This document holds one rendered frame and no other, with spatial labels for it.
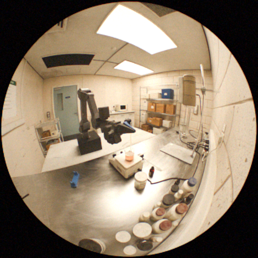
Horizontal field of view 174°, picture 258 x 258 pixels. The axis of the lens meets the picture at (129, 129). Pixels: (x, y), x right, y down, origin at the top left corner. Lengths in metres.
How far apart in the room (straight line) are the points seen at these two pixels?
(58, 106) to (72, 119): 0.71
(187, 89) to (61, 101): 3.27
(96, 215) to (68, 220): 0.13
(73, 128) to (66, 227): 3.16
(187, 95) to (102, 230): 0.82
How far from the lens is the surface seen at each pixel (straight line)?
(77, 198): 0.47
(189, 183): 0.39
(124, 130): 0.37
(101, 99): 3.45
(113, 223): 0.39
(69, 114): 3.26
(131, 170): 0.45
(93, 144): 0.70
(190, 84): 0.64
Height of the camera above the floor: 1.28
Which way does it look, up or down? 18 degrees down
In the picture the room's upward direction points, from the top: straight up
